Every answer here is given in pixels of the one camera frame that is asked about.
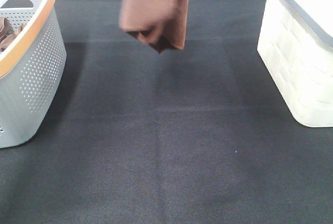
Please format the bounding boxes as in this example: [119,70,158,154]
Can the brown microfiber towel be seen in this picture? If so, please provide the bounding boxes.
[119,0,188,53]

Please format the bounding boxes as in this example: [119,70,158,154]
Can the black cloth table cover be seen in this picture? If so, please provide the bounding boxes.
[1,0,332,223]

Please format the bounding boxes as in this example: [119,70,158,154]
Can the grey perforated laundry basket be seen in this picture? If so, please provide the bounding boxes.
[1,0,67,148]

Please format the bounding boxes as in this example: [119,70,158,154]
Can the white plastic storage bin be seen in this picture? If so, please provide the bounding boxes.
[258,0,332,127]

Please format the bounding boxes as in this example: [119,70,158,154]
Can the brown towels in basket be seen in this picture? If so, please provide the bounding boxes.
[1,17,25,54]

